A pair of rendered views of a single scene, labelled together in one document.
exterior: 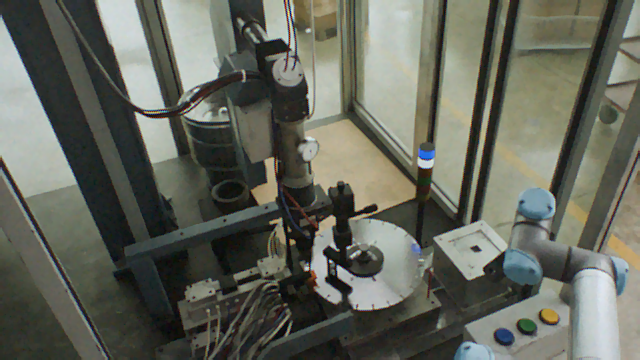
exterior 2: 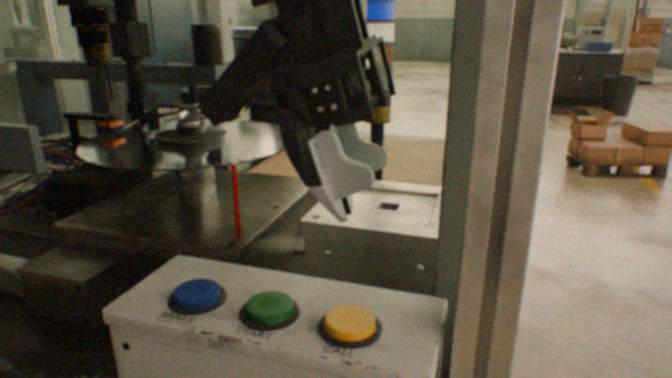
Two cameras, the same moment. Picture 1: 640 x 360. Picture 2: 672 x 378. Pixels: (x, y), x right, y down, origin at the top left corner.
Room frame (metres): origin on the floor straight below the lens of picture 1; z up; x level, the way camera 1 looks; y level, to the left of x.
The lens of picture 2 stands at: (0.54, -0.73, 1.13)
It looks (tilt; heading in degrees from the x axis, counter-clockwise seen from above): 19 degrees down; 40
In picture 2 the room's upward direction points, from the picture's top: straight up
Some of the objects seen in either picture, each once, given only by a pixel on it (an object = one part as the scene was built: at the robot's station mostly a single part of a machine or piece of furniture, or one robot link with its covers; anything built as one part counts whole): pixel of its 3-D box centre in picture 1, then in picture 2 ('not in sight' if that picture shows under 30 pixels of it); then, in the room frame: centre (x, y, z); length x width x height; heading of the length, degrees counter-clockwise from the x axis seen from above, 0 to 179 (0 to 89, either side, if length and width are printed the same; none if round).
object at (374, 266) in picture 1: (364, 257); (191, 131); (0.97, -0.07, 0.96); 0.11 x 0.11 x 0.03
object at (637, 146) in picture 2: not in sight; (617, 148); (4.80, -0.05, 0.18); 0.60 x 0.40 x 0.36; 126
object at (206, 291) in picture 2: (504, 337); (197, 298); (0.75, -0.40, 0.90); 0.04 x 0.04 x 0.02
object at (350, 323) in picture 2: (549, 317); (350, 328); (0.80, -0.53, 0.90); 0.04 x 0.04 x 0.02
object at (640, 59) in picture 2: not in sight; (631, 49); (11.80, 1.16, 0.59); 1.26 x 0.86 x 1.18; 12
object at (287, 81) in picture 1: (270, 92); not in sight; (1.04, 0.13, 1.45); 0.35 x 0.07 x 0.28; 22
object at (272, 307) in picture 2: (526, 326); (270, 312); (0.77, -0.47, 0.90); 0.04 x 0.04 x 0.02
